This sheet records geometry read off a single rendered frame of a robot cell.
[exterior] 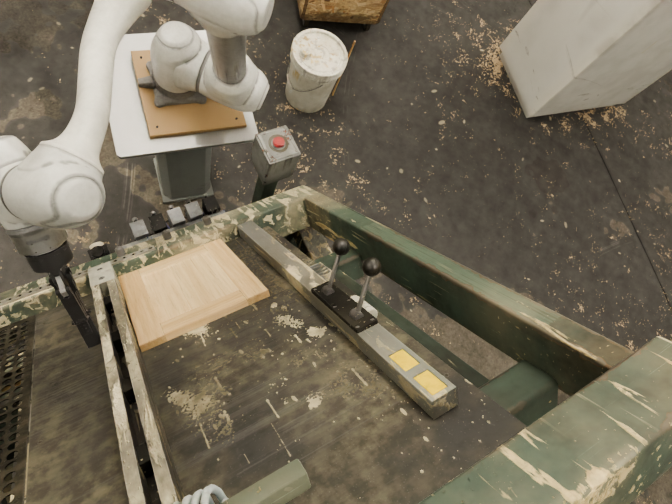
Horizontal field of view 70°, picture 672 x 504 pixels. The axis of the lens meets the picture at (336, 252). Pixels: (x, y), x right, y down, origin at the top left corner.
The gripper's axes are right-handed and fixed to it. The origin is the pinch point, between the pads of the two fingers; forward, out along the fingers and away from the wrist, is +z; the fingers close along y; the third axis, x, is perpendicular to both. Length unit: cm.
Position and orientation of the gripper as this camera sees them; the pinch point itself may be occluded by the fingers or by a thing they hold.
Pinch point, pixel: (88, 331)
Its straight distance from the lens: 115.0
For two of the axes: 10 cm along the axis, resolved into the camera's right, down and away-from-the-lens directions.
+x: 8.6, -3.6, 3.7
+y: 4.8, 3.3, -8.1
